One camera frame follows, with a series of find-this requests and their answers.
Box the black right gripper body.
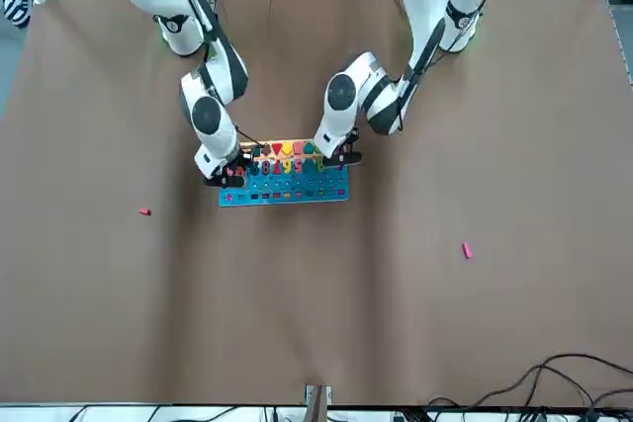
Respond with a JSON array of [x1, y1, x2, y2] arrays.
[[205, 157, 247, 190]]

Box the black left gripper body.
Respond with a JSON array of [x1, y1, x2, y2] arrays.
[[323, 143, 365, 169]]

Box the blue wooden toy board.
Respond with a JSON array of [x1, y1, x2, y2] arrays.
[[219, 139, 351, 208]]

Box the striped black white shoe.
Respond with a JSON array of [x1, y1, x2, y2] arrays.
[[0, 0, 34, 28]]

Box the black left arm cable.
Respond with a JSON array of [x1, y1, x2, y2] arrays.
[[395, 0, 500, 134]]

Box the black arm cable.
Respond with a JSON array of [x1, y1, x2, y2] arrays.
[[165, 0, 258, 146], [395, 0, 500, 134]]

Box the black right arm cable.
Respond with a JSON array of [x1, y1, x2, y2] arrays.
[[165, 0, 258, 146]]

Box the aluminium post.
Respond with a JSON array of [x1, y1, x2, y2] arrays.
[[304, 383, 333, 422]]

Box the black desk cables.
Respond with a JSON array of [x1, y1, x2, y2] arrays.
[[427, 353, 633, 422]]

